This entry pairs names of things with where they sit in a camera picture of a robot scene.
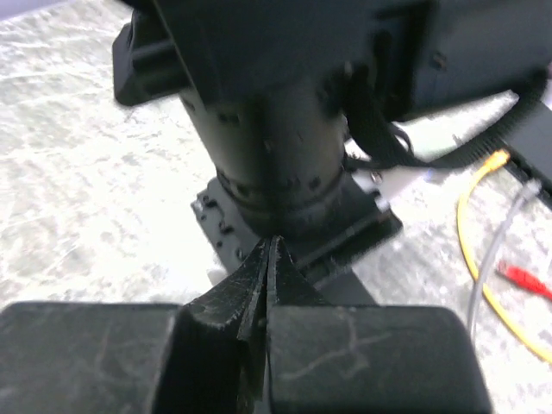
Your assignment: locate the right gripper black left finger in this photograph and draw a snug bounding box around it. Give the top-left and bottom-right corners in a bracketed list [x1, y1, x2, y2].
[1, 241, 270, 414]

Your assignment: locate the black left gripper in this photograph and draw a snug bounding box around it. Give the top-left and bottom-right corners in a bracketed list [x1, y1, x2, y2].
[191, 170, 405, 277]

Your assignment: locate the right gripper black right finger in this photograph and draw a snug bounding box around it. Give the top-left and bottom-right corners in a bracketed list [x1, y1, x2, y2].
[265, 237, 492, 413]

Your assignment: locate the yellow ethernet cable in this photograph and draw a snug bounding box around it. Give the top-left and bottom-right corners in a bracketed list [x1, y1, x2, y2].
[456, 148, 552, 363]

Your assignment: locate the red ethernet cable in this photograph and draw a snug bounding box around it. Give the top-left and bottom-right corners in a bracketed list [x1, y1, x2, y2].
[496, 260, 552, 302]

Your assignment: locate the grey ethernet cable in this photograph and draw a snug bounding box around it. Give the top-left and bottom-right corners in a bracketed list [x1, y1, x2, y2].
[467, 179, 543, 342]

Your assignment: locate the black network switch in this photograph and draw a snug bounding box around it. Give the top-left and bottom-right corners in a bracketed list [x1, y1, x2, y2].
[301, 256, 377, 306]
[430, 92, 551, 198]

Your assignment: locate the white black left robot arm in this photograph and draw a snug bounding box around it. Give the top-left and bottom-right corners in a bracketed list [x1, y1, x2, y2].
[112, 1, 551, 271]

